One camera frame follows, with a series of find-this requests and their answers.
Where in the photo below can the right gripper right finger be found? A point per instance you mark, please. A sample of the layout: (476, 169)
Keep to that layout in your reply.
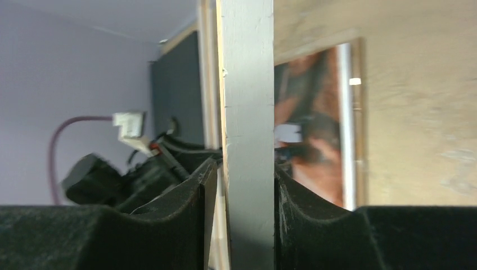
(312, 233)

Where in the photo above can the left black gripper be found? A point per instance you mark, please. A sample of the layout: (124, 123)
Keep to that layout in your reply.
(92, 180)

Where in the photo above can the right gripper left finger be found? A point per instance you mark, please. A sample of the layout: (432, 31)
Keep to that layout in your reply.
(171, 232)

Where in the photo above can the wooden picture frame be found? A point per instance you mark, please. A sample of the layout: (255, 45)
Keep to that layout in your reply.
(236, 64)

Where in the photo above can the black flat box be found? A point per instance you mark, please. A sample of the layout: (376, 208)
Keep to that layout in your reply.
(176, 90)

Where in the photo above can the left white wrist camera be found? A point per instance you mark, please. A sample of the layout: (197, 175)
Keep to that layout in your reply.
(131, 131)

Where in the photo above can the brown frame backing board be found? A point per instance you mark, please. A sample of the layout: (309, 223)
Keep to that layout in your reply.
(352, 120)

